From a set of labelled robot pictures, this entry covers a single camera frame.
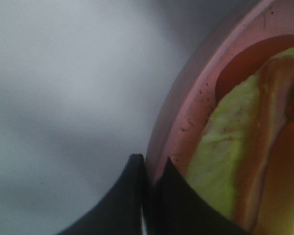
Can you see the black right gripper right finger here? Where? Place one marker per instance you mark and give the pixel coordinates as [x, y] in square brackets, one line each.
[171, 207]

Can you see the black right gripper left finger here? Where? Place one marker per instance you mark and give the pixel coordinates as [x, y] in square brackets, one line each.
[119, 211]

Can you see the sandwich with bread and lettuce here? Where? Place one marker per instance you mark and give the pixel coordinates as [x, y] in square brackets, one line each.
[243, 165]

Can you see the pink round plate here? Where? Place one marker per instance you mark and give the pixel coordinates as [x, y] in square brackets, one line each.
[250, 35]

